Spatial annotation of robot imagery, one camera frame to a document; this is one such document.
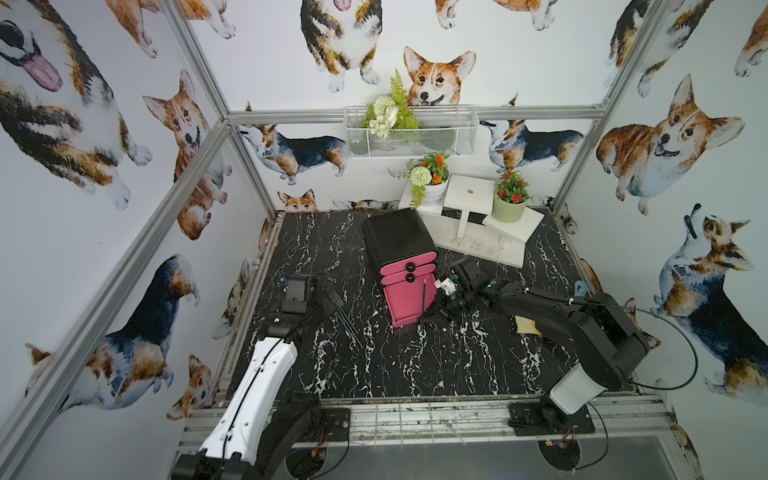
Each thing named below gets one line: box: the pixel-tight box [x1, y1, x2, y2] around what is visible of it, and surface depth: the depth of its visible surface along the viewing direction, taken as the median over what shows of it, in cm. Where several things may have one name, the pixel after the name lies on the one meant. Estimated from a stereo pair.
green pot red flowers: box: [492, 170, 532, 223], surface depth 92 cm
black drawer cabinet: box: [362, 208, 439, 289], surface depth 96 cm
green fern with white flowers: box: [360, 69, 419, 139], surface depth 82 cm
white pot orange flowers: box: [386, 151, 450, 208], surface depth 92 cm
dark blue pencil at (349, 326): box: [335, 307, 364, 349], surface depth 92 cm
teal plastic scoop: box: [574, 280, 588, 297], surface depth 99 cm
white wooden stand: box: [398, 174, 545, 269], surface depth 102 cm
